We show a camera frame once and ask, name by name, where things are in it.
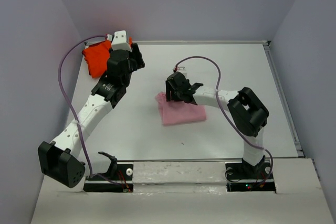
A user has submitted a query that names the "pink t shirt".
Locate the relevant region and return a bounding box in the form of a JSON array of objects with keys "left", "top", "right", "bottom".
[{"left": 155, "top": 92, "right": 207, "bottom": 126}]

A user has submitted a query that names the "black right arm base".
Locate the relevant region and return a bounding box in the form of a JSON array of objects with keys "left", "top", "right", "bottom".
[{"left": 224, "top": 162, "right": 276, "bottom": 192}]

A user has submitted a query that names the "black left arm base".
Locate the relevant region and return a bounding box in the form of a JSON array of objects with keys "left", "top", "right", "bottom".
[{"left": 83, "top": 162, "right": 134, "bottom": 193}]

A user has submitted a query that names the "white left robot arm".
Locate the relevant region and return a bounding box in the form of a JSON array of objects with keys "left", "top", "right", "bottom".
[{"left": 38, "top": 43, "right": 145, "bottom": 188}]

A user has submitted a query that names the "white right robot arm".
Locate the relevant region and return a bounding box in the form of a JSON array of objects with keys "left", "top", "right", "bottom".
[{"left": 165, "top": 71, "right": 269, "bottom": 178}]

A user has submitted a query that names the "orange t shirt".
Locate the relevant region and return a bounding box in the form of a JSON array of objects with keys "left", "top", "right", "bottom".
[{"left": 81, "top": 40, "right": 112, "bottom": 79}]

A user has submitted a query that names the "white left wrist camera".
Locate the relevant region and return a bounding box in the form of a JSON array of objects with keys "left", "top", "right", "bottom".
[{"left": 106, "top": 30, "right": 132, "bottom": 51}]

